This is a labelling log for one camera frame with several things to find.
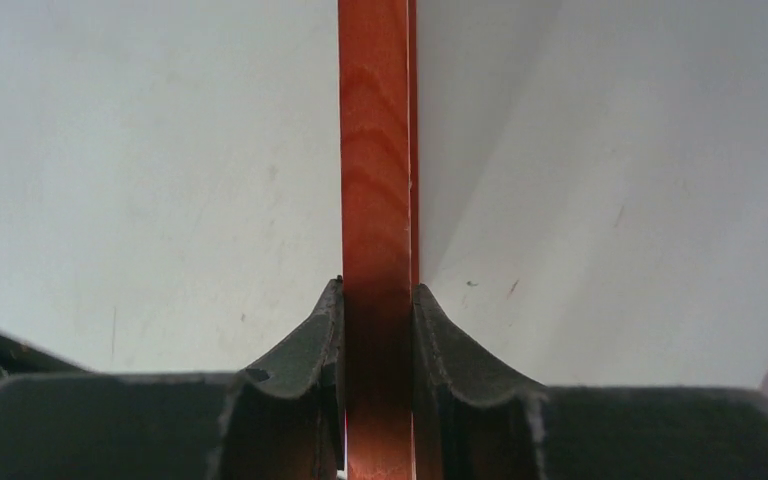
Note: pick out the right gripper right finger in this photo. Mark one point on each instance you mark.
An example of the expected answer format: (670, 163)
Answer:
(475, 417)

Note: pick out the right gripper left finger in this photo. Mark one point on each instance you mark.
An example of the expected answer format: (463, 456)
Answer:
(281, 417)

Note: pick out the wooden picture frame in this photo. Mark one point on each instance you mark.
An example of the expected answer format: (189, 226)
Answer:
(379, 162)

